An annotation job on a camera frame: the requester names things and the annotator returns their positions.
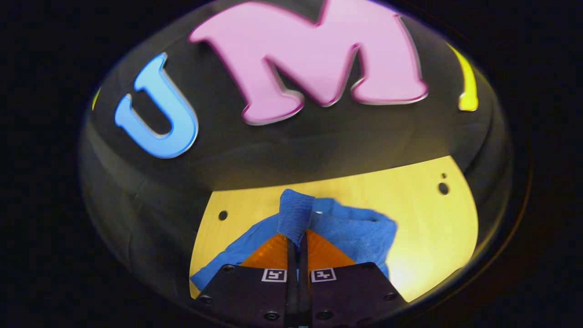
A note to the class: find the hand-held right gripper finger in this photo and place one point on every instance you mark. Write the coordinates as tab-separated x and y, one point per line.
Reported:
292	282
303	282

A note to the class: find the blue shirt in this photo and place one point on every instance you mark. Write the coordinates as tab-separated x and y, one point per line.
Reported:
355	232

